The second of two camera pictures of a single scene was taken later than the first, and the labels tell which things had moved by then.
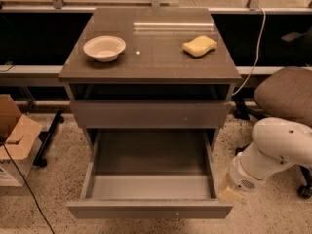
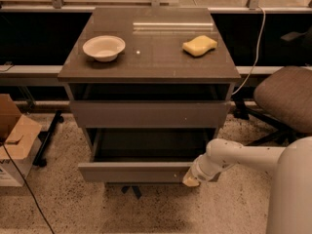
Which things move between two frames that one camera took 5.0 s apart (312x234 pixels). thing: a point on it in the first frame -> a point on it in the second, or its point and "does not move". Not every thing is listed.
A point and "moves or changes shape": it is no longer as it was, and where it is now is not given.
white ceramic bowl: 104,48 does not move
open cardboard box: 19,137 does not move
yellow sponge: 199,46 does not move
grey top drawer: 150,115 does not move
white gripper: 240,177 -> 199,172
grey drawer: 150,174 moves or changes shape
